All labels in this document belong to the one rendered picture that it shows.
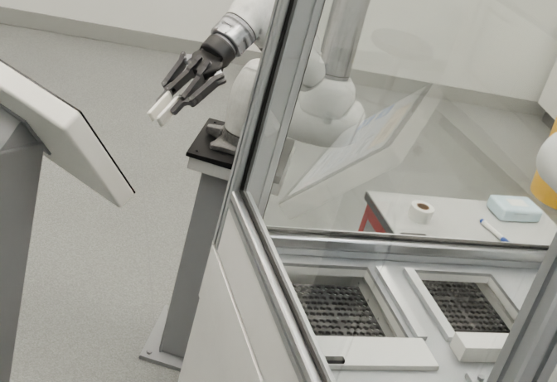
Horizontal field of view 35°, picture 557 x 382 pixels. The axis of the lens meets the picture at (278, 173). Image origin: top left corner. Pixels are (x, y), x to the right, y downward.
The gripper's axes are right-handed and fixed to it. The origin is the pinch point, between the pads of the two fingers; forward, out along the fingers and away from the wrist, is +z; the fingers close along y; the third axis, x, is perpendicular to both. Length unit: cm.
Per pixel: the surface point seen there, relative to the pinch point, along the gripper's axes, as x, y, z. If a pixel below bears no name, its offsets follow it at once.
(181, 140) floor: 198, -130, -60
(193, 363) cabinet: 29, 31, 36
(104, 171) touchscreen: -6.4, 4.5, 20.5
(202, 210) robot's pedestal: 76, -21, -5
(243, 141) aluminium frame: -9.9, 26.7, 0.8
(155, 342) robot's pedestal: 120, -27, 31
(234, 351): 5, 46, 32
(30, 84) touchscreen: -24.1, -9.4, 18.4
